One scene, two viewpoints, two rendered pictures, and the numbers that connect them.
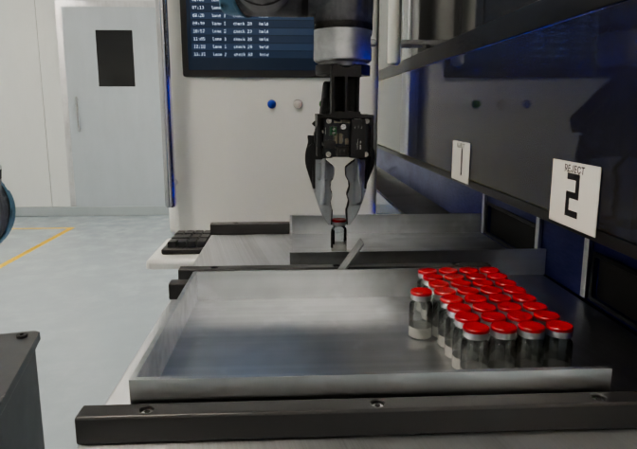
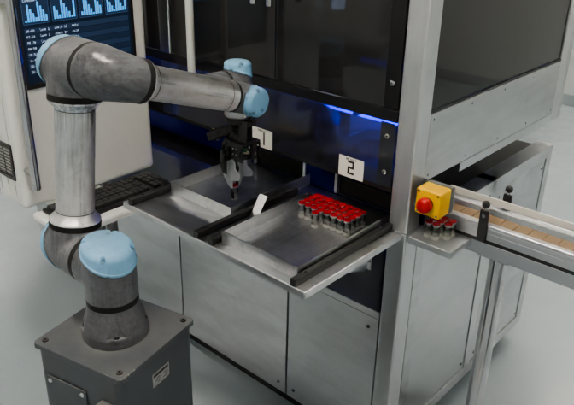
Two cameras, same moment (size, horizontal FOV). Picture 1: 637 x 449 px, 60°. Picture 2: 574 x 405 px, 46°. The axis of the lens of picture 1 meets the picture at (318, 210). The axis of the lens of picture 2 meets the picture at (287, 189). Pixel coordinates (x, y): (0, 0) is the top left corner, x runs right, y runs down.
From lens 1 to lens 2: 1.41 m
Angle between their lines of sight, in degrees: 46
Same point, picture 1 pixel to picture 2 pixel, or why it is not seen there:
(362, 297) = (274, 219)
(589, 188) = (359, 167)
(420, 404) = (354, 245)
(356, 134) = (254, 149)
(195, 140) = (38, 135)
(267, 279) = (245, 224)
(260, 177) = not seen: hidden behind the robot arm
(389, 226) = (214, 173)
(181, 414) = (314, 269)
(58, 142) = not seen: outside the picture
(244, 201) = not seen: hidden behind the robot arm
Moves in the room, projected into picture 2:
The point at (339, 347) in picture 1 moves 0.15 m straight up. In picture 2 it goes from (301, 239) to (303, 187)
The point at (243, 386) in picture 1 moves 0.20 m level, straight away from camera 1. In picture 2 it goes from (319, 257) to (254, 232)
